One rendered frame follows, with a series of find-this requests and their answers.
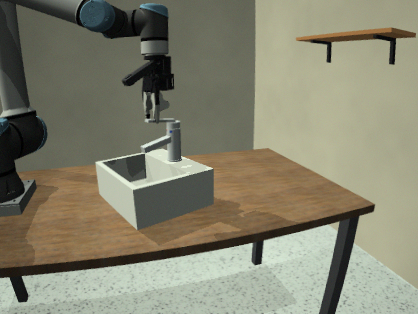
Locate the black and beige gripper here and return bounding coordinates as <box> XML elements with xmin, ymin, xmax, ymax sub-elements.
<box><xmin>142</xmin><ymin>55</ymin><xmax>174</xmax><ymax>124</ymax></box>

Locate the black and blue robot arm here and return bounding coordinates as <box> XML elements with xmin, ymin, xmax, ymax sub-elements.
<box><xmin>0</xmin><ymin>0</ymin><xmax>169</xmax><ymax>203</ymax></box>

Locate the white square sink basin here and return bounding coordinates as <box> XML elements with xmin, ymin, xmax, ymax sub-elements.
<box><xmin>95</xmin><ymin>149</ymin><xmax>214</xmax><ymax>230</ymax></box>

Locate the grey mixer tap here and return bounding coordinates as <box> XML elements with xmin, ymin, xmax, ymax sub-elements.
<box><xmin>140</xmin><ymin>119</ymin><xmax>182</xmax><ymax>162</ymax></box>

